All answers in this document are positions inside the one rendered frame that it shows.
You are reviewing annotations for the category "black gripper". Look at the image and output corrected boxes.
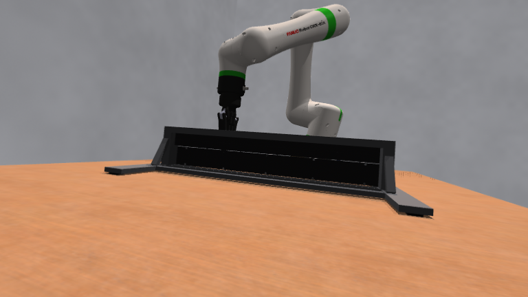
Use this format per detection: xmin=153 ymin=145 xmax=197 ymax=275
xmin=217 ymin=94 xmax=241 ymax=131

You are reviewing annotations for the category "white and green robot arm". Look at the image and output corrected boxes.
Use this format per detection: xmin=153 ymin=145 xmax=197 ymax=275
xmin=217 ymin=4 xmax=350 ymax=138

